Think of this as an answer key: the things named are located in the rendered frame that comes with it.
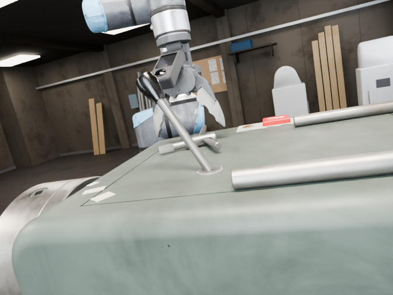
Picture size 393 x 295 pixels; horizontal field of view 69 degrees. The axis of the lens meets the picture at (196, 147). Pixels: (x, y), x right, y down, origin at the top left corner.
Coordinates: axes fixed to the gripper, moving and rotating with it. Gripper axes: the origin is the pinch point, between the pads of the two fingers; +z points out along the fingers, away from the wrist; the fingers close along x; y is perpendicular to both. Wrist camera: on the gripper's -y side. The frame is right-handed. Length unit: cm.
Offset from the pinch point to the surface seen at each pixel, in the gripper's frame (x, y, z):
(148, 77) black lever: -1.3, -19.0, -11.8
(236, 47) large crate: 39, 656, -84
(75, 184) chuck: 20.0, -13.6, 4.1
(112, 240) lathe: 0.4, -34.0, 4.6
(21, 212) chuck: 27.3, -19.9, 6.1
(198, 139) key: -2.9, -4.6, 0.6
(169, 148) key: 2.5, -6.7, 1.1
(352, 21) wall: -218, 682, -85
